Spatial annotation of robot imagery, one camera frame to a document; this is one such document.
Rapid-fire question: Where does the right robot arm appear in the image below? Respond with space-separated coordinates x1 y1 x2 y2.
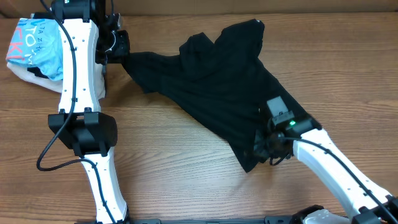
254 111 397 223

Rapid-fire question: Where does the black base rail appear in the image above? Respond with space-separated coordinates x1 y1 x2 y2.
130 215 293 224

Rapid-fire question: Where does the beige folded garment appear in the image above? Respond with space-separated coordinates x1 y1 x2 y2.
7 62 106 99

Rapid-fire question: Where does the black folded garment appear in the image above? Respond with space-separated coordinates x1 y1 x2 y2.
26 12 60 80

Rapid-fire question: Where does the light blue printed shirt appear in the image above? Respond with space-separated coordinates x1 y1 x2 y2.
6 18 63 81

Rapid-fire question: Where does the black t-shirt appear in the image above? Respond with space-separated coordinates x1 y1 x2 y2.
123 19 308 172

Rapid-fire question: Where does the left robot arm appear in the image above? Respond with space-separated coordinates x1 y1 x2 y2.
46 0 131 223

